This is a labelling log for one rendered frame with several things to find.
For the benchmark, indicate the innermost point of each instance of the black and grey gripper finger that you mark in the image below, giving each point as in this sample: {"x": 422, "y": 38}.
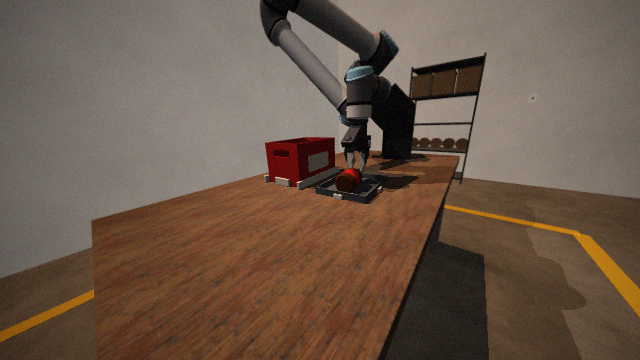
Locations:
{"x": 363, "y": 158}
{"x": 349, "y": 157}

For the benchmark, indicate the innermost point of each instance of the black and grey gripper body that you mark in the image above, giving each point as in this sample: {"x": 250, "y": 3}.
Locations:
{"x": 363, "y": 139}

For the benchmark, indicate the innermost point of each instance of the brown bottle with red label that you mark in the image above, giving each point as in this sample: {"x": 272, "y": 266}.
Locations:
{"x": 348, "y": 180}

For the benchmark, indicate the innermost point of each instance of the dark red open crate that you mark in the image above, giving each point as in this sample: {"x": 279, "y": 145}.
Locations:
{"x": 299, "y": 161}

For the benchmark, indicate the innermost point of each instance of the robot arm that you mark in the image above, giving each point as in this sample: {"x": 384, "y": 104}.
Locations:
{"x": 375, "y": 49}

